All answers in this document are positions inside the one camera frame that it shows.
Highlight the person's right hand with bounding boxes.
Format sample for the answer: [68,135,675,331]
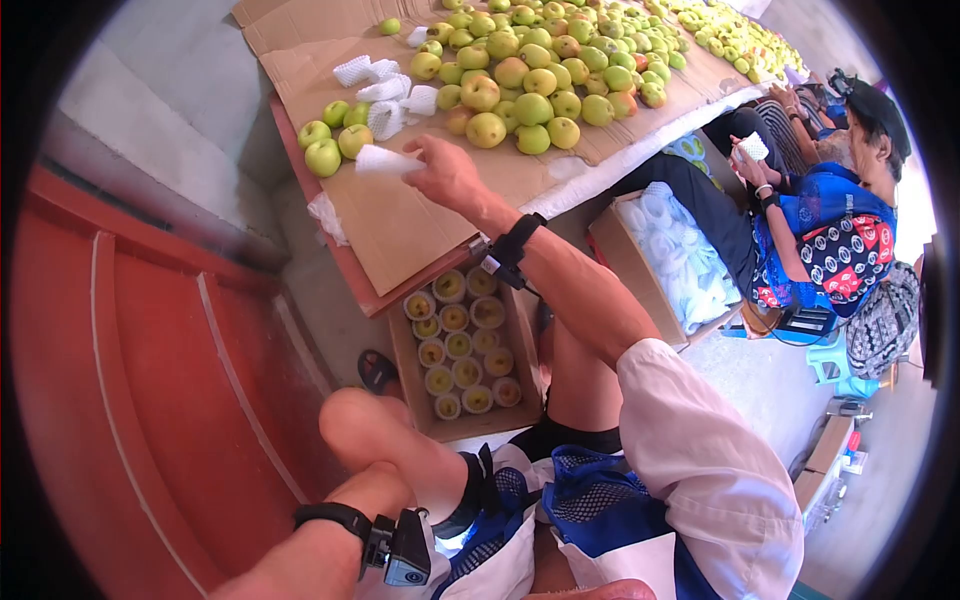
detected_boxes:
[401,133,490,216]

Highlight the person's left hand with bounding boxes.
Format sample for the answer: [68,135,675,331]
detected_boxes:
[328,460,416,520]

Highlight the person's right fingers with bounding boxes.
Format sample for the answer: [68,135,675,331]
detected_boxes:
[405,133,451,163]

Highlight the brown cardboard sheet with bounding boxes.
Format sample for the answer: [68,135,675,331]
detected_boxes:
[231,0,768,298]

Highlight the pile of white foam nets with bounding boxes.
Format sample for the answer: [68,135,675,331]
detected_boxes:
[332,54,441,143]

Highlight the white plastic bag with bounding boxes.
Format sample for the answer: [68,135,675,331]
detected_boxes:
[306,192,351,249]

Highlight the black wrist band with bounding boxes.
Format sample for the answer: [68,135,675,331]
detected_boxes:
[292,501,434,588]
[480,212,549,292]

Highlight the pile of green apples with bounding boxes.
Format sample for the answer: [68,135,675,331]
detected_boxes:
[408,0,690,156]
[660,0,810,85]

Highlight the group of net-wrapped apples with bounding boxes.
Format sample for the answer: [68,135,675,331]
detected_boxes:
[402,267,524,421]

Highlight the dark sandal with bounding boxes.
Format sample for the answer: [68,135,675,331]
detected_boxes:
[357,348,401,396]

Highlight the cardboard box of wrapped apples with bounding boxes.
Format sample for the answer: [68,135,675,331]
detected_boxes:
[387,266,546,444]

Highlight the cardboard box of foam nets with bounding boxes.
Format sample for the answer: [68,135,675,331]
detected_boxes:
[588,182,745,352]

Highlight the red panelled door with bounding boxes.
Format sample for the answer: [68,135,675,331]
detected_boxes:
[7,161,354,600]

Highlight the person's body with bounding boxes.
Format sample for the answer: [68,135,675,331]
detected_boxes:
[431,337,805,600]

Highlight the blue plastic stool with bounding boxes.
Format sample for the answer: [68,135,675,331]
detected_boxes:
[720,306,882,400]

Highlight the black white patterned bag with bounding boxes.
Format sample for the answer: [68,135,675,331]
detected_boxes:
[843,261,922,382]

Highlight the flat cardboard box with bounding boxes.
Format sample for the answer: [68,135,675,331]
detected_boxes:
[791,412,871,535]

